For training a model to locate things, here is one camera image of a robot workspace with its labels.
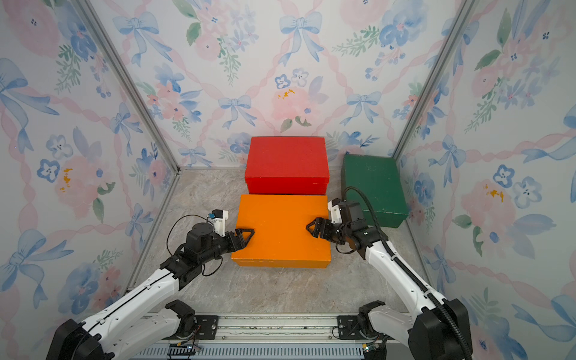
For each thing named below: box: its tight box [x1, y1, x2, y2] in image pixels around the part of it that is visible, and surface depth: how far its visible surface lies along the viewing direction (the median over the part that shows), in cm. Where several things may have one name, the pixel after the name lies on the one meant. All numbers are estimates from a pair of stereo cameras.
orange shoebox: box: [231, 195, 332, 269], surface depth 79 cm
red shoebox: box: [244, 136, 330, 195], surface depth 94 cm
